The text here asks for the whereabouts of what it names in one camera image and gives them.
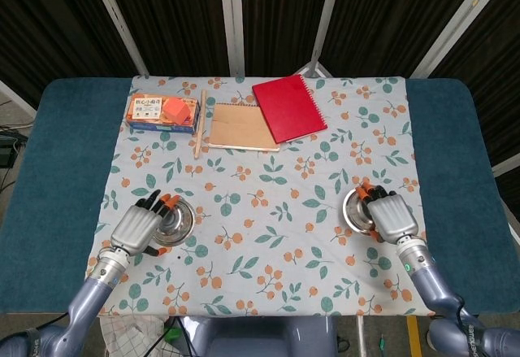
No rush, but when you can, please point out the white frame post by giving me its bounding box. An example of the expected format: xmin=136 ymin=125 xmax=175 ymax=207
xmin=218 ymin=0 xmax=247 ymax=77
xmin=84 ymin=0 xmax=150 ymax=76
xmin=409 ymin=0 xmax=507 ymax=79
xmin=298 ymin=0 xmax=347 ymax=78

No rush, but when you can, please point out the brown kraft notebook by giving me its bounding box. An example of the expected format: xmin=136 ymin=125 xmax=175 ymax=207
xmin=207 ymin=102 xmax=282 ymax=153

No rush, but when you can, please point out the floral fruit print tablecloth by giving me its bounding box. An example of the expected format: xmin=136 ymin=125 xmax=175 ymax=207
xmin=76 ymin=74 xmax=437 ymax=317

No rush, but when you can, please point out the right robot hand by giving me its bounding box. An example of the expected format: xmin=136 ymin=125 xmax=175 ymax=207
xmin=353 ymin=184 xmax=421 ymax=245

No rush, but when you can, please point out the wooden stick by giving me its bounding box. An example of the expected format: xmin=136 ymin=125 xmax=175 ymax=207
xmin=193 ymin=89 xmax=208 ymax=160

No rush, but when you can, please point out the small metal bowl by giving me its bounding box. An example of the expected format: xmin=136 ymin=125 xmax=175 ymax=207
xmin=152 ymin=198 xmax=196 ymax=247
xmin=342 ymin=189 xmax=383 ymax=234

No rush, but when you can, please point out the teal blue table cover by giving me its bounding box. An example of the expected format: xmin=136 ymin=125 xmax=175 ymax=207
xmin=0 ymin=76 xmax=520 ymax=316

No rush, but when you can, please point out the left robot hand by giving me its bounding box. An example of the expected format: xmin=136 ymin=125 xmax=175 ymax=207
xmin=109 ymin=189 xmax=182 ymax=259

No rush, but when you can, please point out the orange and blue snack box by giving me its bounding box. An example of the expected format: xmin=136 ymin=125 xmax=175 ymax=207
xmin=124 ymin=94 xmax=202 ymax=136

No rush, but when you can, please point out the grey-blue robot torso base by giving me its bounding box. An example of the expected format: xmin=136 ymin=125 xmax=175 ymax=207
xmin=190 ymin=316 xmax=339 ymax=357

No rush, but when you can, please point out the red spiral notebook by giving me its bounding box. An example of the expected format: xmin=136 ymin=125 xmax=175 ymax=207
xmin=251 ymin=74 xmax=329 ymax=145

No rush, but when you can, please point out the black device with cables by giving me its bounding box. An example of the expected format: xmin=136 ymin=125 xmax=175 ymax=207
xmin=0 ymin=127 xmax=30 ymax=169

